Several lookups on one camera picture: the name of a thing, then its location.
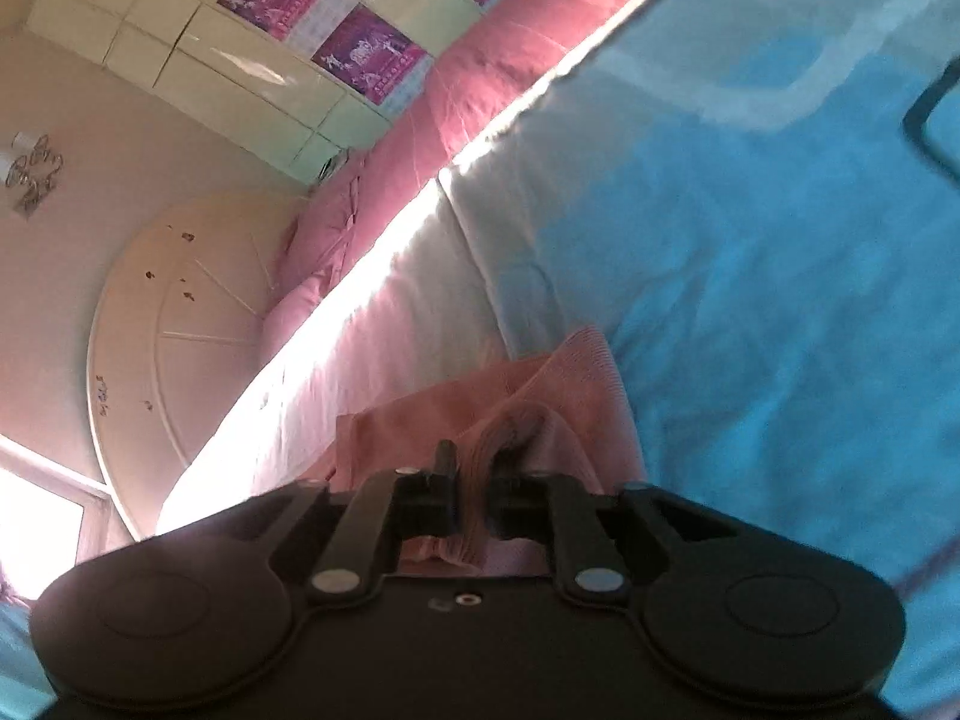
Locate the cream round headboard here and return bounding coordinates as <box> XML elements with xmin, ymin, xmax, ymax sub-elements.
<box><xmin>86</xmin><ymin>192</ymin><xmax>304</xmax><ymax>539</ymax></box>

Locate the blue patterned bed sheet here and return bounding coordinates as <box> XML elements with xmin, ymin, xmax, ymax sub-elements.
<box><xmin>2</xmin><ymin>0</ymin><xmax>958</xmax><ymax>718</ymax></box>

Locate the pink quilt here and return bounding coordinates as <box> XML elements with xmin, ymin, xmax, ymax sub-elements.
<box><xmin>257</xmin><ymin>0</ymin><xmax>723</xmax><ymax>361</ymax></box>

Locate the window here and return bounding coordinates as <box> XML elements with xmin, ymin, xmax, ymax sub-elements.
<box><xmin>2</xmin><ymin>436</ymin><xmax>112</xmax><ymax>601</ymax></box>

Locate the pink ribbed garment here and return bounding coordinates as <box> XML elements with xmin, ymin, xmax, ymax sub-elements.
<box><xmin>301</xmin><ymin>327</ymin><xmax>644</xmax><ymax>577</ymax></box>

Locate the pink pillow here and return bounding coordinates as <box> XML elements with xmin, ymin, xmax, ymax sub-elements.
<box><xmin>259</xmin><ymin>149</ymin><xmax>368</xmax><ymax>366</ymax></box>

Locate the wall lamp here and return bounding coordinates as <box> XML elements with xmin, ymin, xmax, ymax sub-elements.
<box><xmin>2</xmin><ymin>132</ymin><xmax>65</xmax><ymax>221</ymax></box>

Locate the cream glossy wardrobe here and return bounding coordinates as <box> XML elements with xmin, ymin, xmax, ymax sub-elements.
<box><xmin>26</xmin><ymin>0</ymin><xmax>498</xmax><ymax>184</ymax></box>

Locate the lower left purple poster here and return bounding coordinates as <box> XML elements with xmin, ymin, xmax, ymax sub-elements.
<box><xmin>311</xmin><ymin>5</ymin><xmax>428</xmax><ymax>106</ymax></box>

